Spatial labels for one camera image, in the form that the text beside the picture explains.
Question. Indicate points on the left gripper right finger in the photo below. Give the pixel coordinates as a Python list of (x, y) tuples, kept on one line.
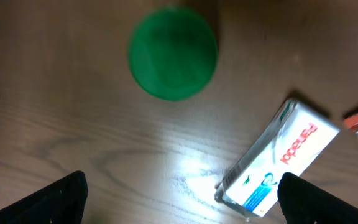
[(303, 202)]

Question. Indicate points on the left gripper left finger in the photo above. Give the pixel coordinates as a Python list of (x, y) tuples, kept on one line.
[(60, 202)]

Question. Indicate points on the white Panadol medicine box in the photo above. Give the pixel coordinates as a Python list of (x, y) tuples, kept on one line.
[(292, 141)]

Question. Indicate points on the green lid white jar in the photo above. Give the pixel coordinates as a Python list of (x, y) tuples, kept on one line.
[(172, 53)]

